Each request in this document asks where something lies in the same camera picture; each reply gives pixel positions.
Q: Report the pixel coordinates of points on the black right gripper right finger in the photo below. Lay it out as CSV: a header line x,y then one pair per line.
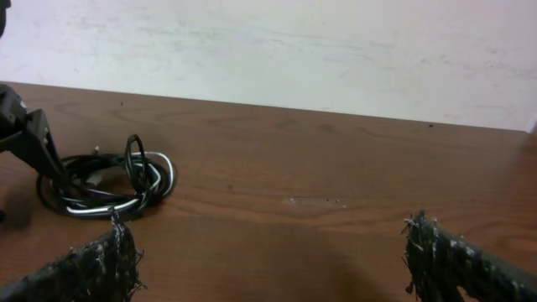
x,y
443,265

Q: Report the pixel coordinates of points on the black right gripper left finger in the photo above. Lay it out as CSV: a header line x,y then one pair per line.
x,y
105,269

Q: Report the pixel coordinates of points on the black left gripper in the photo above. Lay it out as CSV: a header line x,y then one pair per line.
x,y
27,135

